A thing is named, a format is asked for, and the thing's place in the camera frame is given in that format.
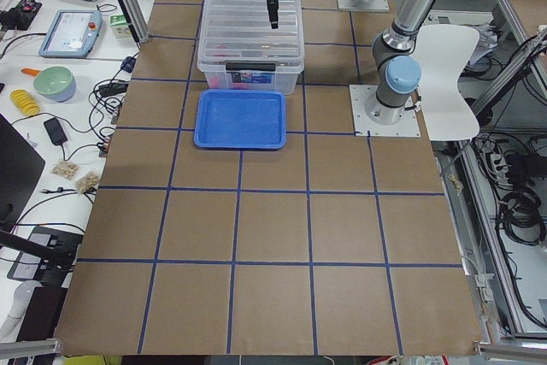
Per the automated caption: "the green and blue bowl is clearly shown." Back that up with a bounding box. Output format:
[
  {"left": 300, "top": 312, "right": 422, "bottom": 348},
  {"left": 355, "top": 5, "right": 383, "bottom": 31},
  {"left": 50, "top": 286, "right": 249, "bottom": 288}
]
[{"left": 33, "top": 66, "right": 76, "bottom": 103}]

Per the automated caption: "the snack bag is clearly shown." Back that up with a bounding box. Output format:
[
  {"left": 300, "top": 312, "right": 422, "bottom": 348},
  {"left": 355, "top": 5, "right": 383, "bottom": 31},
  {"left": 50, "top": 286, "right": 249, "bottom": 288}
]
[
  {"left": 51, "top": 161, "right": 79, "bottom": 180},
  {"left": 74, "top": 171, "right": 101, "bottom": 194}
]

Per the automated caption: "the near teach pendant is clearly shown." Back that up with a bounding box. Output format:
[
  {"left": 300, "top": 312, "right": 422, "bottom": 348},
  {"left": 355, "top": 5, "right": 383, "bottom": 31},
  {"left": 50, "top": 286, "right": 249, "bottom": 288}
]
[{"left": 38, "top": 9, "right": 103, "bottom": 59}]

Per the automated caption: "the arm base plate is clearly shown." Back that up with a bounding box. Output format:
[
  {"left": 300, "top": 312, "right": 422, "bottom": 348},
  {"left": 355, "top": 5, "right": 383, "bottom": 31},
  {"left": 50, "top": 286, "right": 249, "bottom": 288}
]
[
  {"left": 349, "top": 85, "right": 421, "bottom": 138},
  {"left": 337, "top": 0, "right": 389, "bottom": 13}
]

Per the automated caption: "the toy carrot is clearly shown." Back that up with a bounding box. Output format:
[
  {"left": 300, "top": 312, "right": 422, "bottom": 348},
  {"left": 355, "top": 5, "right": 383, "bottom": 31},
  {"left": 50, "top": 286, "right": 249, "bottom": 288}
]
[{"left": 21, "top": 68, "right": 41, "bottom": 77}]

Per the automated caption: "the yellow toy corn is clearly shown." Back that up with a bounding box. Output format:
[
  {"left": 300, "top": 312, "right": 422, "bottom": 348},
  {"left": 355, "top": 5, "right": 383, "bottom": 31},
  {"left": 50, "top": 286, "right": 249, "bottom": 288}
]
[{"left": 9, "top": 89, "right": 40, "bottom": 116}]

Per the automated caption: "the snack bag near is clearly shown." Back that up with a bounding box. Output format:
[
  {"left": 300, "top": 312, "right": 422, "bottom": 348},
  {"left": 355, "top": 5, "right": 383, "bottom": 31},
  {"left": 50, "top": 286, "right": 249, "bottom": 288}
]
[{"left": 51, "top": 161, "right": 79, "bottom": 180}]

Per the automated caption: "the translucent plastic storage box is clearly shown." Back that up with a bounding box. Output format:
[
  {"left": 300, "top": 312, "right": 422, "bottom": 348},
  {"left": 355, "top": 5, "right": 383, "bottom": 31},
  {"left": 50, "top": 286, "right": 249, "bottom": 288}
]
[{"left": 204, "top": 68, "right": 300, "bottom": 95}]

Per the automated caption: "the green white carton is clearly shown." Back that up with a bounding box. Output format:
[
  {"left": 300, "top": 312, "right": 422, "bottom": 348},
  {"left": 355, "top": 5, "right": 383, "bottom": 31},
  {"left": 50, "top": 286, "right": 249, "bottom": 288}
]
[{"left": 109, "top": 15, "right": 132, "bottom": 38}]

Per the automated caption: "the translucent plastic box lid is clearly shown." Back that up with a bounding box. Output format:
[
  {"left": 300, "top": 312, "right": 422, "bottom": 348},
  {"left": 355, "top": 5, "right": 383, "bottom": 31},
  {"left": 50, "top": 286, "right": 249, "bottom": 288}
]
[{"left": 197, "top": 0, "right": 305, "bottom": 74}]

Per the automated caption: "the black adapter left table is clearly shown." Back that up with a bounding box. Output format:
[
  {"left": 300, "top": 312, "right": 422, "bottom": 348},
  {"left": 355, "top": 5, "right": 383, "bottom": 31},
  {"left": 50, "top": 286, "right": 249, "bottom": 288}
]
[{"left": 44, "top": 118, "right": 68, "bottom": 146}]

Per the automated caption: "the black box latch handle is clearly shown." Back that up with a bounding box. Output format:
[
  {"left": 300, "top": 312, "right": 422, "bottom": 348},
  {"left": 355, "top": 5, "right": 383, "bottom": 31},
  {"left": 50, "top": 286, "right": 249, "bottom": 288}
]
[{"left": 226, "top": 62, "right": 276, "bottom": 72}]

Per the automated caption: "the snack bag far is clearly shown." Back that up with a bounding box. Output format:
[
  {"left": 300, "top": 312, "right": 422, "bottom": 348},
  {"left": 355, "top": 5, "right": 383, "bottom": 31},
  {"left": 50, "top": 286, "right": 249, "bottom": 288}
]
[{"left": 74, "top": 171, "right": 101, "bottom": 194}]

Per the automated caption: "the white chair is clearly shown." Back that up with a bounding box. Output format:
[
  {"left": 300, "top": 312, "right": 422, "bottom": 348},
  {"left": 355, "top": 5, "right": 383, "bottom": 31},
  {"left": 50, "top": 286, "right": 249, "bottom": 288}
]
[{"left": 412, "top": 24, "right": 479, "bottom": 141}]

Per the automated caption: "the black monitor edge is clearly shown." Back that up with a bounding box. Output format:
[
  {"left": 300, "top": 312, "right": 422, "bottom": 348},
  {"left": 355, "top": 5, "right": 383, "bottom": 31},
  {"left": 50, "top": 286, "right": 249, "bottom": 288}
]
[{"left": 0, "top": 115, "right": 45, "bottom": 232}]

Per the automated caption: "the blue plastic tray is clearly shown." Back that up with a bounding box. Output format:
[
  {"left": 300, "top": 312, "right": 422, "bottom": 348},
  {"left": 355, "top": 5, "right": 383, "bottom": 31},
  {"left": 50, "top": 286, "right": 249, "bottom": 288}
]
[{"left": 194, "top": 89, "right": 286, "bottom": 150}]

